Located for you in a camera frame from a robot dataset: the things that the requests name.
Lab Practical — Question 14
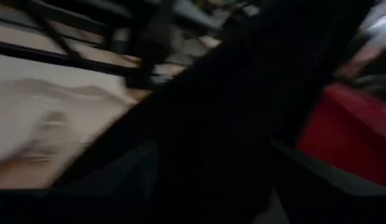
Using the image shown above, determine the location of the white canvas tote bag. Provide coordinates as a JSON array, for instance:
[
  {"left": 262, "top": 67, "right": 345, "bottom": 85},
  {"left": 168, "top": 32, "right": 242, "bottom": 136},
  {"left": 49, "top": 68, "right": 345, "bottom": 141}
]
[{"left": 0, "top": 54, "right": 141, "bottom": 169}]

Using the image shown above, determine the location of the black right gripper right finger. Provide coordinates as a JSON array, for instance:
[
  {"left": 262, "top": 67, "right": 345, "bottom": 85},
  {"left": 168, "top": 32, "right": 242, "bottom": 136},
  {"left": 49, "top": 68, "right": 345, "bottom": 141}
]
[{"left": 270, "top": 139, "right": 386, "bottom": 224}]

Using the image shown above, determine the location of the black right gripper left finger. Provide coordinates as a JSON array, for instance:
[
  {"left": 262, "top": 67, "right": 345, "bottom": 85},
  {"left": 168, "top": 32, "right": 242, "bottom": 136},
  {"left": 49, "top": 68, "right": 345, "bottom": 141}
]
[{"left": 0, "top": 140, "right": 160, "bottom": 224}]

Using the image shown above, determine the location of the dark grey garment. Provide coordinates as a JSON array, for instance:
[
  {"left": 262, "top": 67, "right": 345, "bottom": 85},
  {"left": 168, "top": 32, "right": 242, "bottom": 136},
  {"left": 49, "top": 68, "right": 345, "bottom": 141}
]
[{"left": 52, "top": 0, "right": 377, "bottom": 224}]

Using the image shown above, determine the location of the red plastic laundry bin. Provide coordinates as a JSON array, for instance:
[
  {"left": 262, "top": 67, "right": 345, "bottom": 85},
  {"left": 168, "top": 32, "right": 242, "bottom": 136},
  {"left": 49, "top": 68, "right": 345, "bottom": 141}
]
[{"left": 295, "top": 82, "right": 386, "bottom": 189}]

